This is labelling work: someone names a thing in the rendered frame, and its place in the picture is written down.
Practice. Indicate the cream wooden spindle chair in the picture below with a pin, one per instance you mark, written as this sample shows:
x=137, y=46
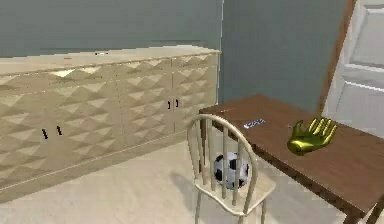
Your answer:
x=256, y=191

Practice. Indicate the black and white soccer ball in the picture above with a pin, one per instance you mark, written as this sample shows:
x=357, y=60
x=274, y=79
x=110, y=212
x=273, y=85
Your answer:
x=230, y=166

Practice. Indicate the beige patterned sideboard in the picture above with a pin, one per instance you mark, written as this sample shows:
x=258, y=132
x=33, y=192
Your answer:
x=100, y=110

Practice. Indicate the golden hand statue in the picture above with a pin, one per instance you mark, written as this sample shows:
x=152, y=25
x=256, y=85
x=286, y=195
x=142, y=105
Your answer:
x=308, y=138

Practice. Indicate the brown wooden table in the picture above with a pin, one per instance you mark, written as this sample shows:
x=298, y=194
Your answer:
x=333, y=160

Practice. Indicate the white panelled room door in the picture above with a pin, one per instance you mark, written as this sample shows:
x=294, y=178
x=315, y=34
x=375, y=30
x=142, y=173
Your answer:
x=361, y=66

